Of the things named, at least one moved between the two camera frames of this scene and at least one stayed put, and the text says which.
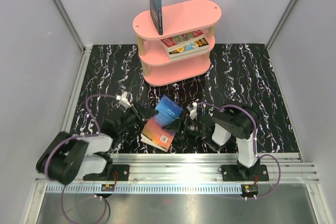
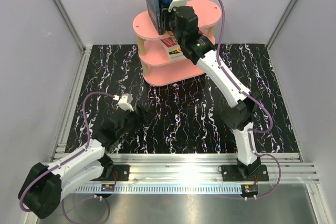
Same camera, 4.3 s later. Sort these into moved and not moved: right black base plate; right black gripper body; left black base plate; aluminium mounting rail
Moved: right black gripper body
Not moved: right black base plate; left black base plate; aluminium mounting rail
